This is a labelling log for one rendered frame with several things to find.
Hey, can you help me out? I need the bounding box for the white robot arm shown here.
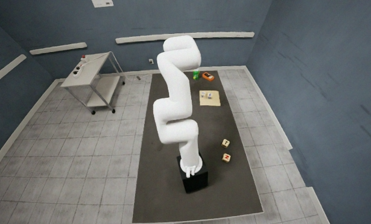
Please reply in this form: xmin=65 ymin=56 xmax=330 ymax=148
xmin=153 ymin=36 xmax=202 ymax=178

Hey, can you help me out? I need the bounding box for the beige mat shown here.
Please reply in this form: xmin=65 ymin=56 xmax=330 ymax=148
xmin=200 ymin=91 xmax=220 ymax=106

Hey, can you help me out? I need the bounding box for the green drink can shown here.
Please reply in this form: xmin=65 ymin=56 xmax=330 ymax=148
xmin=193 ymin=69 xmax=199 ymax=80

